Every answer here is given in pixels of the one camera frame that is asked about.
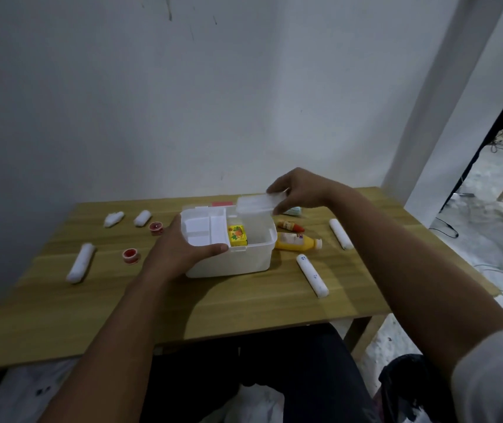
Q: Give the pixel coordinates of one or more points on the white divided inner tray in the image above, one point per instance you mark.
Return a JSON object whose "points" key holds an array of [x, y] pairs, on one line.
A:
{"points": [[201, 226]]}

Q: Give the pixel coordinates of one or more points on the person's left hand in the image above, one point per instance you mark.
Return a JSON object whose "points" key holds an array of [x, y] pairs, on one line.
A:
{"points": [[165, 259]]}

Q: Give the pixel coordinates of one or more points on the yellow printed carton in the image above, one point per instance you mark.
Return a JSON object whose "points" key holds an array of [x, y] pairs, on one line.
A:
{"points": [[237, 235]]}

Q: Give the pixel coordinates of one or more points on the person's right forearm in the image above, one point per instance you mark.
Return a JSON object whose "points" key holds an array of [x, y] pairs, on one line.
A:
{"points": [[410, 268]]}

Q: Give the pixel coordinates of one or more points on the long white bandage roll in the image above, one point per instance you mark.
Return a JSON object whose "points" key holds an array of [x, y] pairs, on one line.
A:
{"points": [[313, 277], [80, 264], [341, 233]]}

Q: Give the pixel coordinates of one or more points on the translucent white plastic lid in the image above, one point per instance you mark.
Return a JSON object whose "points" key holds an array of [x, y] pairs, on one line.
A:
{"points": [[256, 203]]}

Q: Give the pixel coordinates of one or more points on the pink flat packet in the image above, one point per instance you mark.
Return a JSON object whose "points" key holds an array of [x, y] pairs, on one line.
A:
{"points": [[224, 203]]}

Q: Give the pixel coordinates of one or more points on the small orange bottle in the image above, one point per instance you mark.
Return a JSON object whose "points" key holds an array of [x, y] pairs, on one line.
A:
{"points": [[289, 225]]}

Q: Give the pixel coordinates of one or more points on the yellow bottle with white cap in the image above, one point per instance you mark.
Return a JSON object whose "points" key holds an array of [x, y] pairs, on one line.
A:
{"points": [[295, 242]]}

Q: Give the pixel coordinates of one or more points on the person's white sleeve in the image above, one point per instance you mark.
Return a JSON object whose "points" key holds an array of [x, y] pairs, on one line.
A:
{"points": [[498, 378]]}

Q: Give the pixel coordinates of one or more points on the person's left thumb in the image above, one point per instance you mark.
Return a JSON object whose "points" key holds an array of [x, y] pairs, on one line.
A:
{"points": [[209, 251]]}

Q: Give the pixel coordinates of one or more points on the short white bandage roll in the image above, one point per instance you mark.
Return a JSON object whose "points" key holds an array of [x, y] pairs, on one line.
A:
{"points": [[114, 219], [142, 218]]}

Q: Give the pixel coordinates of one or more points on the person's right thumb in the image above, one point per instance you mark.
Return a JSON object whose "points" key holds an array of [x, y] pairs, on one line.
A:
{"points": [[287, 207]]}

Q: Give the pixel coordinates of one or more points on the person's black trousers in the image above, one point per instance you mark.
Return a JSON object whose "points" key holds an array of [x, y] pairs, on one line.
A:
{"points": [[304, 374]]}

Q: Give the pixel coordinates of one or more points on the wooden table leg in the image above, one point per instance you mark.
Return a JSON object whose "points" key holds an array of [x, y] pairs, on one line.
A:
{"points": [[366, 334]]}

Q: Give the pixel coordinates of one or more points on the person's right hand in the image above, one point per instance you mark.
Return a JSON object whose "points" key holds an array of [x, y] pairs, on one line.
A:
{"points": [[308, 189]]}

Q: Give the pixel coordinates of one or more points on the red tape roll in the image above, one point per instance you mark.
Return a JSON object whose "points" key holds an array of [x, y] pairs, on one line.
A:
{"points": [[156, 227], [130, 255]]}

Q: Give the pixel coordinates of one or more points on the teal and white packet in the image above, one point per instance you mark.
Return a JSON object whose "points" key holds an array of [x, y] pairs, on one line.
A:
{"points": [[294, 211]]}

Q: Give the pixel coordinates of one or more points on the white plastic storage box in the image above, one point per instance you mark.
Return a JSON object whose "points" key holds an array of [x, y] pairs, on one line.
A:
{"points": [[251, 259]]}

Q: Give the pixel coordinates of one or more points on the person's left forearm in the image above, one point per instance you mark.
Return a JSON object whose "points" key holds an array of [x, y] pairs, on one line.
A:
{"points": [[110, 348]]}

